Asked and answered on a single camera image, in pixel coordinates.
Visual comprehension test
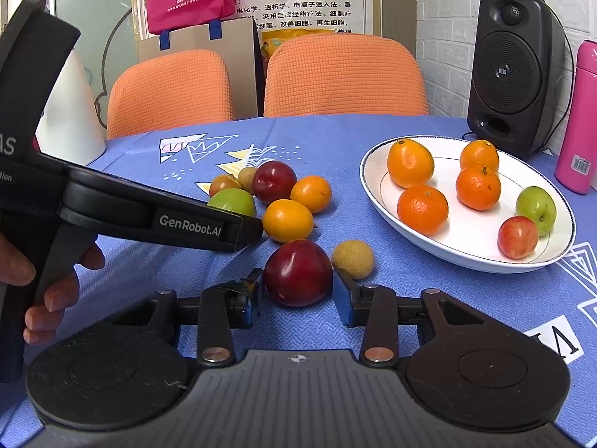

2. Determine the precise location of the small kumquat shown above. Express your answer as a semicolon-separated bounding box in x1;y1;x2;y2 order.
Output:
262;199;315;243
290;175;333;214

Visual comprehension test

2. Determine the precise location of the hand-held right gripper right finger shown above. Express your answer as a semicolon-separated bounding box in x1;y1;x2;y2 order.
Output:
332;270;488;367

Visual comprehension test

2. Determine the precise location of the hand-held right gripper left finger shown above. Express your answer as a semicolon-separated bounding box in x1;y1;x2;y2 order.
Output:
109;268;266;367

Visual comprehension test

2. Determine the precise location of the white oval plate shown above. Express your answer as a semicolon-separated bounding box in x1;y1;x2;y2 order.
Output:
359;136;576;274

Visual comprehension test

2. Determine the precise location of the pink bottle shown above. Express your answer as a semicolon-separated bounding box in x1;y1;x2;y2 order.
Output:
554;40;597;195

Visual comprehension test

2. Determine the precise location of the smooth orange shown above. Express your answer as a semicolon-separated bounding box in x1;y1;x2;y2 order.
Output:
459;140;500;172
387;139;435;189

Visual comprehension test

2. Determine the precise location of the pink red plum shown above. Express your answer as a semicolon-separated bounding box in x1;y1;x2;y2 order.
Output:
497;216;539;259

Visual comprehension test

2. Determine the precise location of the red green plum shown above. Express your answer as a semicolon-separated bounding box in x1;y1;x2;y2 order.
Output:
209;174;244;197

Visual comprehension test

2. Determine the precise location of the white thermos jug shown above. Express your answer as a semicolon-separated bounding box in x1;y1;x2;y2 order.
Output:
36;49;107;166

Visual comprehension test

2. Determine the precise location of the blue printed tablecloth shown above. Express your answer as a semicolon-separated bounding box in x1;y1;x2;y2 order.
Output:
0;114;597;448

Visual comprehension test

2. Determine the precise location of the yellow snack bag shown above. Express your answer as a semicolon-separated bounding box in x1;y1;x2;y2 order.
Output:
259;28;327;63

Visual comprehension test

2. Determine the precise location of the person's left hand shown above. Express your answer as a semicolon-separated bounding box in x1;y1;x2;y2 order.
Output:
0;231;106;346

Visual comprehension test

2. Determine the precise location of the deep orange tangerine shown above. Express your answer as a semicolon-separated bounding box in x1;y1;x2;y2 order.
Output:
397;185;449;237
456;167;502;211

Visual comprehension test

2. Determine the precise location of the wall poster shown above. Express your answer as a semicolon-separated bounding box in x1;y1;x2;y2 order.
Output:
228;0;381;38

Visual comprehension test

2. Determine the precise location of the dark red plum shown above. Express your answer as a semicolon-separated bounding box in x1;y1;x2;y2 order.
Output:
263;239;333;308
252;161;298;205

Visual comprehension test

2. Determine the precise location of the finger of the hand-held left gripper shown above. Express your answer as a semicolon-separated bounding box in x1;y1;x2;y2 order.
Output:
153;203;264;253

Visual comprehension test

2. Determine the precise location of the brown longan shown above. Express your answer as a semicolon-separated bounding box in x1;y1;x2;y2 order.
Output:
331;240;376;280
238;167;259;195

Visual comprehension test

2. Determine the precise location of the frosted glass panel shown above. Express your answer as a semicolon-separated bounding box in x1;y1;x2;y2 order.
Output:
51;0;150;127

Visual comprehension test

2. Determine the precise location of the orange chair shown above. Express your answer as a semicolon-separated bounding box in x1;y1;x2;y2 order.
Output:
263;34;430;118
106;49;235;140

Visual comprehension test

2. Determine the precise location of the black speaker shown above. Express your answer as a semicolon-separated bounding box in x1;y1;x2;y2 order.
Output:
466;0;567;159

